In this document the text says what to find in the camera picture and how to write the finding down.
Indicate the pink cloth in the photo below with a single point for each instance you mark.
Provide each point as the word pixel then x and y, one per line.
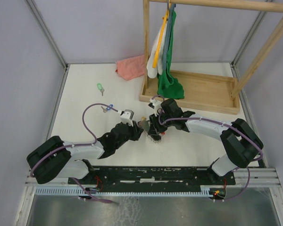
pixel 130 68

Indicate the grey clothes hanger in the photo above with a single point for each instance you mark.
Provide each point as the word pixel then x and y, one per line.
pixel 167 37

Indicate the green hanging garment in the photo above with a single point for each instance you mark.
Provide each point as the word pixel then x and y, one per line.
pixel 168 85

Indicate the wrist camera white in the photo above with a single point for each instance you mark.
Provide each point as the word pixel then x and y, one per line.
pixel 156 106
pixel 126 117

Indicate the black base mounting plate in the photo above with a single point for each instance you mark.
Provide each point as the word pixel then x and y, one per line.
pixel 154 179

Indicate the yellow clothes hanger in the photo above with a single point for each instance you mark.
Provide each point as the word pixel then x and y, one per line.
pixel 161 39

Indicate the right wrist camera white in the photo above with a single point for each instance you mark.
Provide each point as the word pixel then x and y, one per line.
pixel 156 106

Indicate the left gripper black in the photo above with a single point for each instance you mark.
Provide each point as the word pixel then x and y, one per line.
pixel 137 131

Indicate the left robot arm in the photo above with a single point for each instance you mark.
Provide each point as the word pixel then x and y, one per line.
pixel 58 158

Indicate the wooden clothes rack tray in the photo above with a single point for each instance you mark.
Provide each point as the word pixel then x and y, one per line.
pixel 218 93

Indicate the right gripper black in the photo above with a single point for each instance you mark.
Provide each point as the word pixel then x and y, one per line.
pixel 154 129

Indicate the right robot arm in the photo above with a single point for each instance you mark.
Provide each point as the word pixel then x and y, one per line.
pixel 242 145

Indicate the key with green tag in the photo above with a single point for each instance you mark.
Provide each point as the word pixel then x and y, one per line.
pixel 100 88

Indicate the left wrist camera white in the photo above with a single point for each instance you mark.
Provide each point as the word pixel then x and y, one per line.
pixel 126 117

